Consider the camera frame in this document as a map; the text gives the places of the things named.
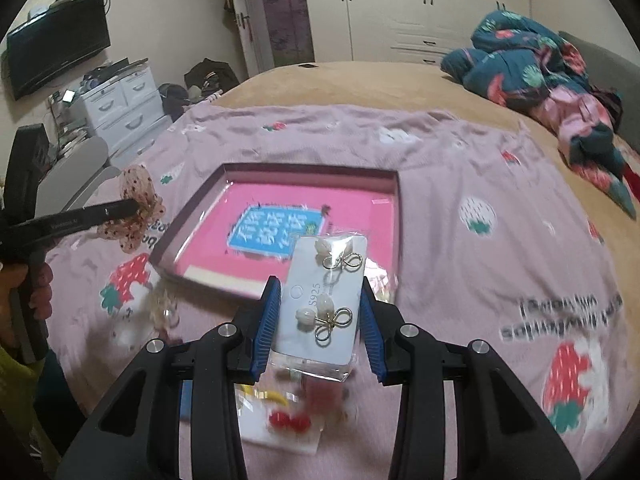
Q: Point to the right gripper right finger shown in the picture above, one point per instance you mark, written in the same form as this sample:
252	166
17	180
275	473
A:
502	432

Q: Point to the shallow cardboard tray box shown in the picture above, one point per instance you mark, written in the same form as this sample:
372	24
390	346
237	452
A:
383	284

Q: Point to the black bag on floor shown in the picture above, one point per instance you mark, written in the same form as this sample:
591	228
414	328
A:
211	75

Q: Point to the person's left hand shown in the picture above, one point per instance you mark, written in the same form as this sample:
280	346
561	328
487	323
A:
13	276

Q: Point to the white door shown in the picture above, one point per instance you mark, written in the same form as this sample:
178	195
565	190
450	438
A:
252	25

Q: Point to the black wall television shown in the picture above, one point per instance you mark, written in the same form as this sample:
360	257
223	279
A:
51	43

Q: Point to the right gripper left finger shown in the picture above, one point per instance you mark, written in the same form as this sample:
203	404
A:
133	433

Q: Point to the pink strawberry print blanket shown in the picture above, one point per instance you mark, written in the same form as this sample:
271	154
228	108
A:
493	244

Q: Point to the pearl earrings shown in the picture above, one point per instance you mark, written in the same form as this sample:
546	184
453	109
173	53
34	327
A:
319	311

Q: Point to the grey chair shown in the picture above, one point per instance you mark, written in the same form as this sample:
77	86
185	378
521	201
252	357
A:
74	178

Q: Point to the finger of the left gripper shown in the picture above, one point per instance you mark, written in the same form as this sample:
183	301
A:
53	227

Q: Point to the teal floral quilt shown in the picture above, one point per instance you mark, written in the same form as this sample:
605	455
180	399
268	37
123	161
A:
517	63

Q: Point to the white drawer cabinet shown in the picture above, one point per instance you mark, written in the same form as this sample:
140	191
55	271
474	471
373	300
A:
122	109

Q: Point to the red cherry earrings card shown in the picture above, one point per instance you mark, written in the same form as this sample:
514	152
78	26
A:
277	420

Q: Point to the cream wardrobe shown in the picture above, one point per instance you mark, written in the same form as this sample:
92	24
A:
410	31

